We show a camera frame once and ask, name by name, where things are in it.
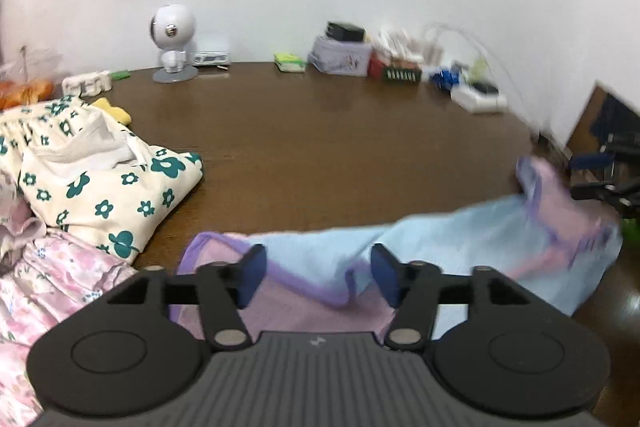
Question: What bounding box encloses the white charging cable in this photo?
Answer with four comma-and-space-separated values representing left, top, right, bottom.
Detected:
424, 22, 542, 134

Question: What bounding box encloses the clear box of orange peels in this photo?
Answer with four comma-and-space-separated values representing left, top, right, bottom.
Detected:
0, 46, 62, 110

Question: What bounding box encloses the white charger plug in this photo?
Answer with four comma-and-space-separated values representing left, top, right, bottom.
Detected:
422, 37, 445, 67

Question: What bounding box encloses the blue toy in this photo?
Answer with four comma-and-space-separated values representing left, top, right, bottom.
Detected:
430, 67, 461, 92

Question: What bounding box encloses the white power strip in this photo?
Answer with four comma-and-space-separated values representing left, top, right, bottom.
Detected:
450, 84, 508, 114

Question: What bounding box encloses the cream green-flower garment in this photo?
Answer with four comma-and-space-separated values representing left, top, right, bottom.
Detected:
1, 96, 203, 263

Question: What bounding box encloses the white small device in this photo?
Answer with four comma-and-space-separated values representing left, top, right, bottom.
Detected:
191, 34, 231, 69

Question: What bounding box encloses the green tissue pack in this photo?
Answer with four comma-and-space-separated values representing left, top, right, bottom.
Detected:
273, 53, 307, 72

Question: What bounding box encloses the dark tissue box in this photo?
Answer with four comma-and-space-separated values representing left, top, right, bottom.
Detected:
368, 30, 425, 83

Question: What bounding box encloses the pink blue purple-trimmed garment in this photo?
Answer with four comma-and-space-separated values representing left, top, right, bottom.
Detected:
178, 156, 623, 337

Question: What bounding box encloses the white round robot figurine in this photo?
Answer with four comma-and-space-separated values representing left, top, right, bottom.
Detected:
150, 4, 198, 83

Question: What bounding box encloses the brown cardboard board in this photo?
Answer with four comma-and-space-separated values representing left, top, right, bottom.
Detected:
566, 80, 640, 158

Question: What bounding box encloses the lavender tin box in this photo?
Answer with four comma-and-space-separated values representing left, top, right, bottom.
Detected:
308, 36, 373, 77

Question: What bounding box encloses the pink floral ruffled garment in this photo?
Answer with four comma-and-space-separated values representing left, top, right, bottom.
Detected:
0, 173, 134, 426

